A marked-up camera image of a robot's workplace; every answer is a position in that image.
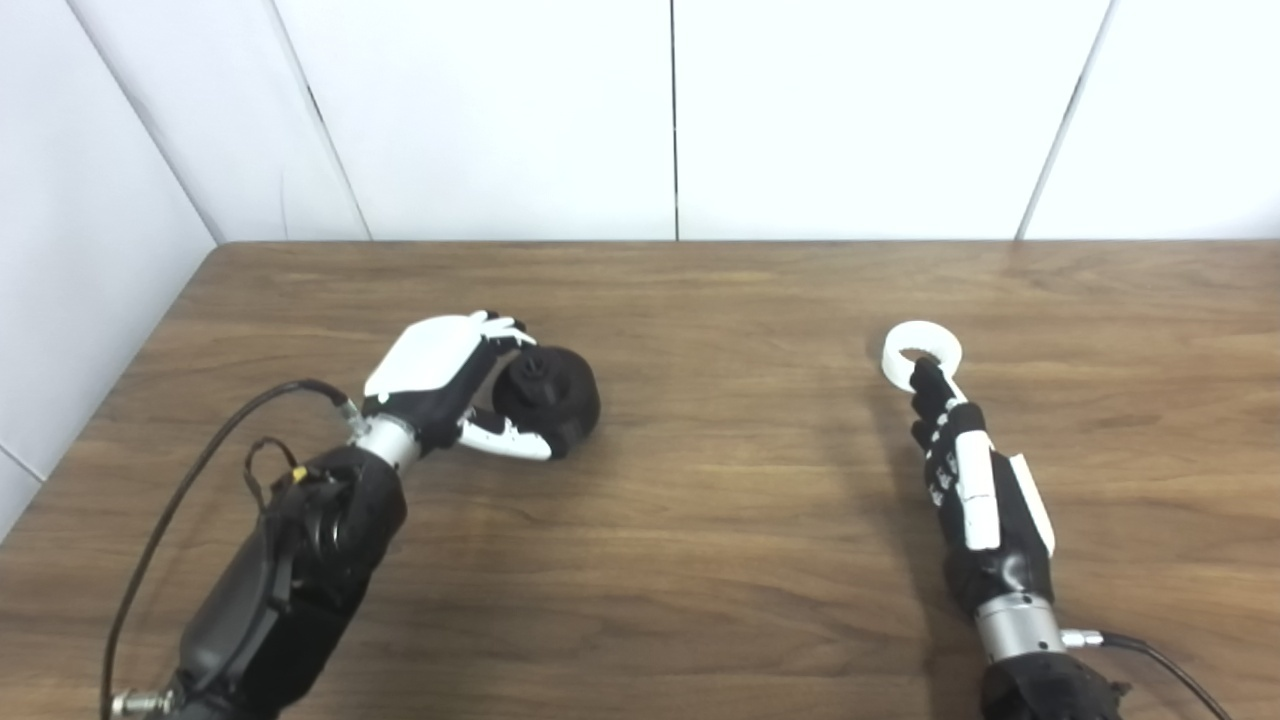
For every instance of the round black part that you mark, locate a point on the round black part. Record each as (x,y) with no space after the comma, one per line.
(560,395)

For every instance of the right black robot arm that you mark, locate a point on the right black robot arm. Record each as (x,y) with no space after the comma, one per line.
(1040,670)

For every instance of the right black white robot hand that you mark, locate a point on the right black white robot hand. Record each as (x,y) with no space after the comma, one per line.
(975,490)

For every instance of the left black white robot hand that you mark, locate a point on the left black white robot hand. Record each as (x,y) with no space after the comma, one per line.
(430,365)

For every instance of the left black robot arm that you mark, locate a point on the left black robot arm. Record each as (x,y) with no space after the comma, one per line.
(300,560)

